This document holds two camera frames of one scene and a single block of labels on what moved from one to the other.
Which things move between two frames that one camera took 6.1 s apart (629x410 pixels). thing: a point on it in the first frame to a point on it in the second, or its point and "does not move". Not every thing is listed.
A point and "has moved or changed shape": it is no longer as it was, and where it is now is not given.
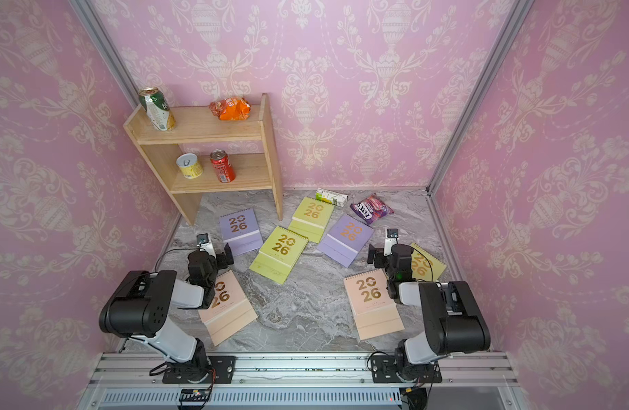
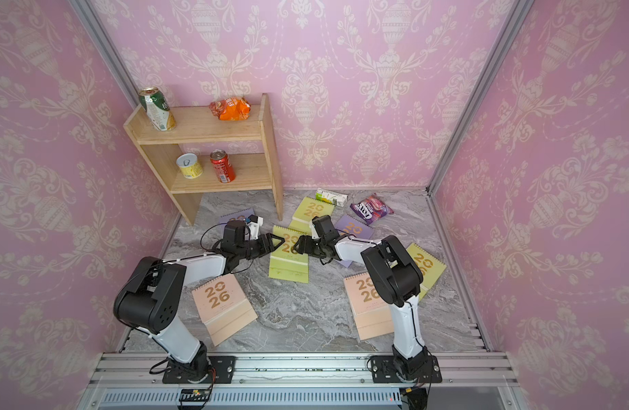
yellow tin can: x=190 y=165 does not move
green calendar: x=279 y=254 has moved or changed shape
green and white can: x=157 y=108 does not move
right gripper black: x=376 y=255 to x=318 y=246
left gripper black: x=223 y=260 to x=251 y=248
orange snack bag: x=231 y=108 does not move
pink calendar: x=230 y=312 does not move
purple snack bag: x=372 y=208 does not move
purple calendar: x=345 y=240 does not move
